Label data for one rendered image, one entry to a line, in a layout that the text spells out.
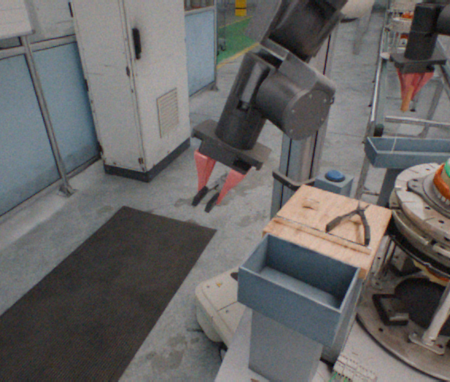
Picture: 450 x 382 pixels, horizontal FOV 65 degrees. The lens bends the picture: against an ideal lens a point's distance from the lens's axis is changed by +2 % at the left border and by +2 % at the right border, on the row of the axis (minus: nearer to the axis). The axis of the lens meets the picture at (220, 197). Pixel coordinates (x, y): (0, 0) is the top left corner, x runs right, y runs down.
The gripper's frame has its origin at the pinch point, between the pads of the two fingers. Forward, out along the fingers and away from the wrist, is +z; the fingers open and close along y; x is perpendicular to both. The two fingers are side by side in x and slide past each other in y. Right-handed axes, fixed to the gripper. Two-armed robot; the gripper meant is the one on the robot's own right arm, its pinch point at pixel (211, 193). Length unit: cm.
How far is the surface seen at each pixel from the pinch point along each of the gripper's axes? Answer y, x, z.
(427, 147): 41, 68, -8
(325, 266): 21.8, 9.4, 7.6
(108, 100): -127, 183, 72
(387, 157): 31, 54, -4
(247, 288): 11.6, 2.0, 14.1
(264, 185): 2, 219, 92
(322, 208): 18.6, 23.4, 4.0
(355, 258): 25.3, 10.1, 3.8
